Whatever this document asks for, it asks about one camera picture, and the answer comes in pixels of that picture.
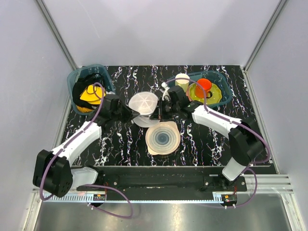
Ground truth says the right teal plastic bin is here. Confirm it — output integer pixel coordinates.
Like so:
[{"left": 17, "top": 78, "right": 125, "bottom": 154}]
[{"left": 166, "top": 70, "right": 233, "bottom": 108}]

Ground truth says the cream yellow mug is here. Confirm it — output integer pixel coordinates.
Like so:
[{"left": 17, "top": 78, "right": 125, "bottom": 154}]
[{"left": 175, "top": 73, "right": 190, "bottom": 92}]

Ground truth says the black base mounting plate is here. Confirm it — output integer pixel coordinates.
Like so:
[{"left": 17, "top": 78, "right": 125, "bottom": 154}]
[{"left": 89, "top": 166, "right": 247, "bottom": 193}]

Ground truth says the left teal plastic bin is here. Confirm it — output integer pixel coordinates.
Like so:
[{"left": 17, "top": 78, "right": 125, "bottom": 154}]
[{"left": 67, "top": 64, "right": 116, "bottom": 116}]

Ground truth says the teal plastic bin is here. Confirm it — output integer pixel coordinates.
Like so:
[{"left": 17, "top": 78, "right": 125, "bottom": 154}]
[
  {"left": 166, "top": 70, "right": 233, "bottom": 108},
  {"left": 67, "top": 64, "right": 116, "bottom": 116}
]

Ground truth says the white mesh laundry bag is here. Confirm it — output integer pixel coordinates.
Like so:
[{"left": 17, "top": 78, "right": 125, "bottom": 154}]
[{"left": 128, "top": 91, "right": 160, "bottom": 128}]

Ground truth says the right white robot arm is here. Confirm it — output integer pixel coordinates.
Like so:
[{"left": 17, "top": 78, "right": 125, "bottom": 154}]
[{"left": 151, "top": 82, "right": 265, "bottom": 191}]

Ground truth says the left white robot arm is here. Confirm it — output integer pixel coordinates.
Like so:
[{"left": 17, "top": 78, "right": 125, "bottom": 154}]
[{"left": 33, "top": 94, "right": 140, "bottom": 201}]

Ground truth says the aluminium frame post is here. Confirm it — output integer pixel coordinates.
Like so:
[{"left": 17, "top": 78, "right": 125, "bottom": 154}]
[
  {"left": 243, "top": 0, "right": 289, "bottom": 71},
  {"left": 35, "top": 0, "right": 78, "bottom": 70}
]

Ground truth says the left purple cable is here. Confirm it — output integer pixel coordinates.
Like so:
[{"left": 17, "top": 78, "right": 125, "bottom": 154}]
[{"left": 39, "top": 82, "right": 134, "bottom": 219}]

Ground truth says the black cloth in bin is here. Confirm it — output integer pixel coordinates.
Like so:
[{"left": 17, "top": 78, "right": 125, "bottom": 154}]
[{"left": 72, "top": 73, "right": 104, "bottom": 104}]

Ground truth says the white slotted cable duct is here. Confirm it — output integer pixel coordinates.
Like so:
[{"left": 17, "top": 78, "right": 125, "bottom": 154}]
[{"left": 47, "top": 192, "right": 223, "bottom": 204}]

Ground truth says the orange cup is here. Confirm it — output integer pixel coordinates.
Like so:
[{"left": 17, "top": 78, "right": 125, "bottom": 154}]
[{"left": 194, "top": 78, "right": 212, "bottom": 99}]

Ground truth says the pink blue swirl plate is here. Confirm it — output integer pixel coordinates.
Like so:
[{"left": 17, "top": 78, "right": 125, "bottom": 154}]
[{"left": 145, "top": 121, "right": 181, "bottom": 155}]

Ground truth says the purple cable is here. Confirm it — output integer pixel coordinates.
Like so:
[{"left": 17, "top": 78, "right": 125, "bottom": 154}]
[
  {"left": 161, "top": 76, "right": 271, "bottom": 209},
  {"left": 39, "top": 82, "right": 134, "bottom": 219}
]

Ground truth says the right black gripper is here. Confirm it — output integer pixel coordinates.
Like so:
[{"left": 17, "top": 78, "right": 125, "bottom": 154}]
[{"left": 151, "top": 98, "right": 180, "bottom": 120}]

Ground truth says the right aluminium frame post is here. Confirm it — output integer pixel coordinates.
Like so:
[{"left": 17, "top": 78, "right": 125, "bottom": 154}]
[{"left": 243, "top": 0, "right": 289, "bottom": 71}]

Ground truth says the yellow green plate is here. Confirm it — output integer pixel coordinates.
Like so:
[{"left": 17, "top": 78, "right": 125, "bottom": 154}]
[{"left": 186, "top": 83, "right": 222, "bottom": 107}]

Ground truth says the left aluminium frame post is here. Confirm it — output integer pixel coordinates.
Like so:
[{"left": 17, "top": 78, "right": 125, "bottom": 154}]
[{"left": 35, "top": 0, "right": 78, "bottom": 70}]

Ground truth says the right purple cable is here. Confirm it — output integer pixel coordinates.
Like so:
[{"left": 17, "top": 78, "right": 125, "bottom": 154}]
[{"left": 161, "top": 76, "right": 271, "bottom": 209}]

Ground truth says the yellow cloth in bin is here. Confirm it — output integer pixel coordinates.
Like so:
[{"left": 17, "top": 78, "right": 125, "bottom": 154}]
[{"left": 76, "top": 85, "right": 106, "bottom": 113}]

